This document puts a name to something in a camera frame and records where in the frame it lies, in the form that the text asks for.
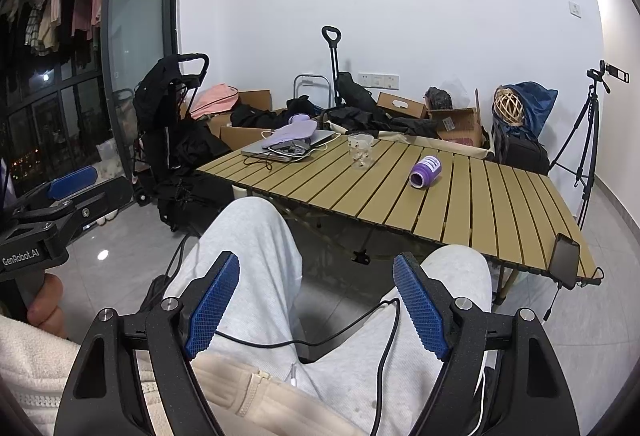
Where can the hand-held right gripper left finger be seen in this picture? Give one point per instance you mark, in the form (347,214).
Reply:
(212,308)

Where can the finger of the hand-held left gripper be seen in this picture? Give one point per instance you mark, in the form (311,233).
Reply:
(72,182)
(102,198)

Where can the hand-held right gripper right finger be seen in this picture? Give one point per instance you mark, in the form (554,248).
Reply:
(422,311)

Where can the purple bottle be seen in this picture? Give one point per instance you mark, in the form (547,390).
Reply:
(425,171)

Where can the clear glass cup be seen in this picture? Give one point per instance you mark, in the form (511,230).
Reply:
(361,151)

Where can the person's left forearm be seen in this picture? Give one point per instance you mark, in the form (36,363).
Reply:
(35,376)

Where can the person's left hand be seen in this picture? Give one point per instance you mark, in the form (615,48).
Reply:
(47,308)

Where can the white plastic bag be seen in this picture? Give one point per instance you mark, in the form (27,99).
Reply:
(106,156)

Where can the person's left leg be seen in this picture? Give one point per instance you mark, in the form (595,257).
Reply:
(240,246)

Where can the person's leg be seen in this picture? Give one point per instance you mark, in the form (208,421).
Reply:
(360,356)
(240,246)

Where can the person's right leg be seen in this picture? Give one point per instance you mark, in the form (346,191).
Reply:
(360,356)

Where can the cream fleece jacket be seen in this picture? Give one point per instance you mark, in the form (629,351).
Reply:
(240,391)

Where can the black stroller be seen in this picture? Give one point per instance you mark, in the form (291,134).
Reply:
(167,126)

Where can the olive slatted folding table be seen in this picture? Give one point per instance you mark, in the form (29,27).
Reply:
(475,211)

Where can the pink bag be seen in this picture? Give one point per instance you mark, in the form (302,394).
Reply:
(215,100)

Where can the low cardboard box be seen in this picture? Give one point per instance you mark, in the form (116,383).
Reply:
(240,137)

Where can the black smartphone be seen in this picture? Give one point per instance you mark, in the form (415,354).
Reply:
(565,261)

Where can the grey laptop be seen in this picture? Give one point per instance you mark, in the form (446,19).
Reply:
(260,152)

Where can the row of hanging clothes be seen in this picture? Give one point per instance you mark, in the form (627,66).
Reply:
(50,16)

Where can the glass sliding door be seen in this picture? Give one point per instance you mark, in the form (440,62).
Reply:
(137,26)

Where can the open cardboard box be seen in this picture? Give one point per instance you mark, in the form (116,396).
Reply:
(255,98)

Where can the labelled cardboard box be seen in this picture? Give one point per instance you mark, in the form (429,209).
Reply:
(457,126)

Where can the black backpack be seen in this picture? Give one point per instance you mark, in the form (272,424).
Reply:
(522,151)

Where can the purple cloth pouch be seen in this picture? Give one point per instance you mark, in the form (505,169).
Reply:
(290,133)

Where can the pile of black clothes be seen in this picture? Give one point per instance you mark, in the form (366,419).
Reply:
(365,118)

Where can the black plastic bag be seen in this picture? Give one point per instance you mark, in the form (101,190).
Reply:
(439,98)

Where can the woven wicker ball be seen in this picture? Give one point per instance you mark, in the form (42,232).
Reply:
(507,106)

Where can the black folded bag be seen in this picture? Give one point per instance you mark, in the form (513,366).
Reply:
(352,91)

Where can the blue bag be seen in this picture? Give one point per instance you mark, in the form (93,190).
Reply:
(537,108)

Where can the black tripod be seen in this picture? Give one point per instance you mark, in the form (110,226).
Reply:
(586,136)

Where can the wall outlet strip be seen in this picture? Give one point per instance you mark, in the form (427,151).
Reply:
(380,79)

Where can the white folding frame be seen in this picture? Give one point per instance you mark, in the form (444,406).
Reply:
(310,80)

